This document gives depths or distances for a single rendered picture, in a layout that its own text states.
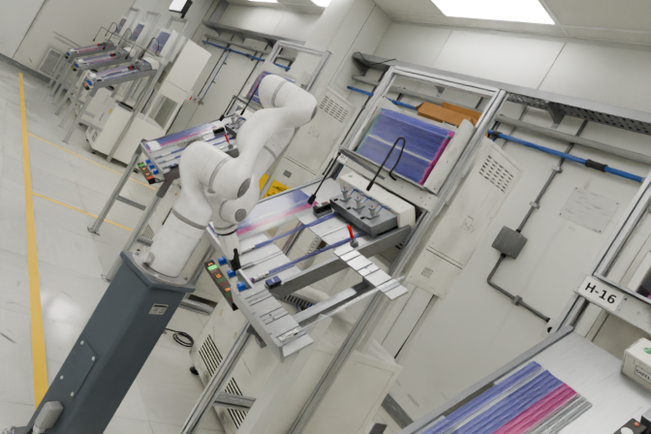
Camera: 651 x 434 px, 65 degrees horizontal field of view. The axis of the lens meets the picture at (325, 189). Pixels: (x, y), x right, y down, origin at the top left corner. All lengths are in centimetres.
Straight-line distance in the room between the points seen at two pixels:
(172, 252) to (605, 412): 125
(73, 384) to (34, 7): 891
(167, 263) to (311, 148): 203
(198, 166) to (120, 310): 49
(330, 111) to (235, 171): 202
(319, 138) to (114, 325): 218
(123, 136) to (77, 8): 433
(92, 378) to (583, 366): 141
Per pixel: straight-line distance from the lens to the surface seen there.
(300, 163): 348
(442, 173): 215
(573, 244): 347
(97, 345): 174
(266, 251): 215
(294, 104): 173
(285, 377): 182
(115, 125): 641
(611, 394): 159
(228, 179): 154
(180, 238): 161
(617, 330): 184
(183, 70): 645
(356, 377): 243
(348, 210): 222
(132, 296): 165
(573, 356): 166
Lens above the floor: 125
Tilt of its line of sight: 2 degrees down
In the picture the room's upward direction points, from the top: 31 degrees clockwise
